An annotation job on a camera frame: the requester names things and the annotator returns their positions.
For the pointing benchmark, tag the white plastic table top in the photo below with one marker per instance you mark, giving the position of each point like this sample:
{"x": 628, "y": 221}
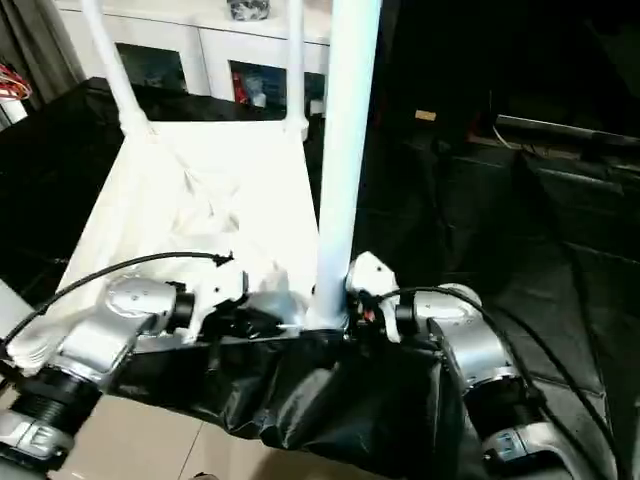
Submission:
{"x": 200, "y": 175}

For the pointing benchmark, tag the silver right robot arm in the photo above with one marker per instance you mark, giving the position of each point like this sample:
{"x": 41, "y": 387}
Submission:
{"x": 475, "y": 345}

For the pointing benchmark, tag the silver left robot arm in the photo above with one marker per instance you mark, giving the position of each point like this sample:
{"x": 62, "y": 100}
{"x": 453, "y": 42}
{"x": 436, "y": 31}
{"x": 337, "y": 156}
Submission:
{"x": 90, "y": 345}

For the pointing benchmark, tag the black work mat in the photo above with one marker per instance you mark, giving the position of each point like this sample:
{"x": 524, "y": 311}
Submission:
{"x": 500, "y": 250}

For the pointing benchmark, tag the small white cup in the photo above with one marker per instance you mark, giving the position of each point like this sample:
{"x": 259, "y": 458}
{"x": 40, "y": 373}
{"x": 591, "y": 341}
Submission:
{"x": 258, "y": 100}

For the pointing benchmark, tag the small gold label plate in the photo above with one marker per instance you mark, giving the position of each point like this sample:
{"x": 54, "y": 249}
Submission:
{"x": 425, "y": 115}

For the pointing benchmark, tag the red bottle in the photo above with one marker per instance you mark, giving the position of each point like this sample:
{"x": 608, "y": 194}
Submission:
{"x": 240, "y": 89}

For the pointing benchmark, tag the white sideboard cabinet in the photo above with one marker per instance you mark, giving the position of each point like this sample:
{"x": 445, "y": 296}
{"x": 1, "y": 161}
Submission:
{"x": 210, "y": 40}

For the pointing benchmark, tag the grey crumpled object on cabinet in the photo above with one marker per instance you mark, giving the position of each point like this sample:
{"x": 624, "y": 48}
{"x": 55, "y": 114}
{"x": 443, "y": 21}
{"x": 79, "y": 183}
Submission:
{"x": 248, "y": 9}

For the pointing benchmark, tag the white plastic bin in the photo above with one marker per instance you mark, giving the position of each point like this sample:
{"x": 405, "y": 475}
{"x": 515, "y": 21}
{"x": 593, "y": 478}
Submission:
{"x": 11, "y": 115}

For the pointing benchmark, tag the grey curtain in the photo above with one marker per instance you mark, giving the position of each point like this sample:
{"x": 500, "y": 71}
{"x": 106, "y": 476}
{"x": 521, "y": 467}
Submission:
{"x": 40, "y": 50}

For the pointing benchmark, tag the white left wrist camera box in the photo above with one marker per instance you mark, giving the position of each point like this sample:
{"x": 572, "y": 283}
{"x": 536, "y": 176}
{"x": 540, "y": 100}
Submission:
{"x": 215, "y": 290}

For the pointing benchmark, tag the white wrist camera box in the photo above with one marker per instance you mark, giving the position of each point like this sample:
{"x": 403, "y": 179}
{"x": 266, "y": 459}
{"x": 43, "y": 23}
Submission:
{"x": 215, "y": 290}
{"x": 372, "y": 270}

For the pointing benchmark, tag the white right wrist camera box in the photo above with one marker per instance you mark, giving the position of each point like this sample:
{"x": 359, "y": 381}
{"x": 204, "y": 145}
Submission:
{"x": 372, "y": 270}

